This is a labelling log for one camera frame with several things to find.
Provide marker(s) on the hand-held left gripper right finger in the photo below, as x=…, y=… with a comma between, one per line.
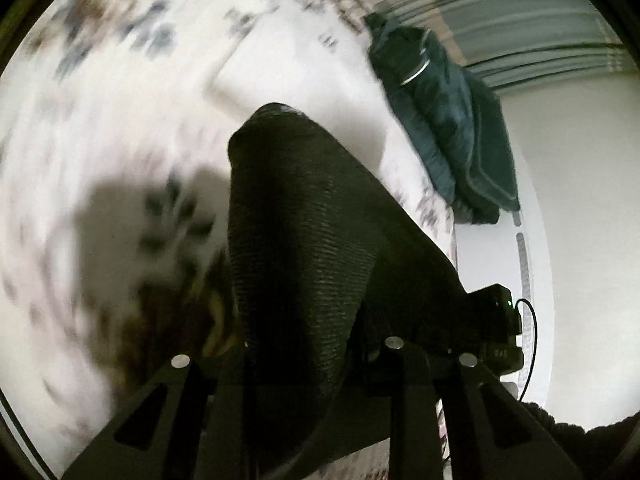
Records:
x=412, y=410

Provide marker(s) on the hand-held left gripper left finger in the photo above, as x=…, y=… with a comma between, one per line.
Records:
x=225, y=405

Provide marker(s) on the floral printed bed sheet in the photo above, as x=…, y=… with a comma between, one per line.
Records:
x=75, y=135

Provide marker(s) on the grey striped curtain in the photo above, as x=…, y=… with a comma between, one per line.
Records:
x=525, y=20

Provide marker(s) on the person's right forearm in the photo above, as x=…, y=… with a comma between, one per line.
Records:
x=575, y=445

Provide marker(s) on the dark green jacket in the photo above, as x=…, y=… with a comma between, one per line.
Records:
x=450, y=125

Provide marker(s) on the black knit cloth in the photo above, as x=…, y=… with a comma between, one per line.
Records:
x=300, y=235

